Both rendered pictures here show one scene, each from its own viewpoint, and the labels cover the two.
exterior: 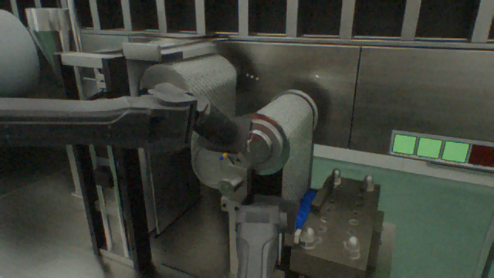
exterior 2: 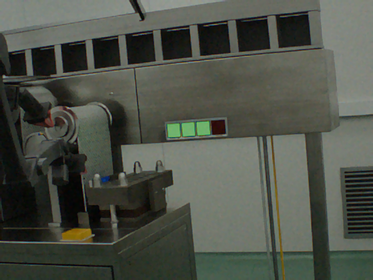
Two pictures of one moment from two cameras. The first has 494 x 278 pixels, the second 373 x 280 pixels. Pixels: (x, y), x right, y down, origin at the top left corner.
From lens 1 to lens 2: 166 cm
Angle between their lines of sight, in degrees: 17
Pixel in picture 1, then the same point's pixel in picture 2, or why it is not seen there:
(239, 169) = not seen: hidden behind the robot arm
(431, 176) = (354, 251)
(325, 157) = (226, 252)
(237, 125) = (43, 105)
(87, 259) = not seen: outside the picture
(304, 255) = (94, 190)
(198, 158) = (27, 147)
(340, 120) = (132, 122)
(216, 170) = not seen: hidden behind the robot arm
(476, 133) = (211, 113)
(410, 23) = (158, 50)
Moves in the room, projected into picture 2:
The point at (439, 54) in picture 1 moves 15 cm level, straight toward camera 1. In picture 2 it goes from (178, 66) to (159, 67)
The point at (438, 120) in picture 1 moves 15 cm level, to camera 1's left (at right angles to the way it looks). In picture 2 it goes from (189, 109) to (149, 113)
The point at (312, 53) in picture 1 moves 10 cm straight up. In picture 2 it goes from (106, 77) to (104, 53)
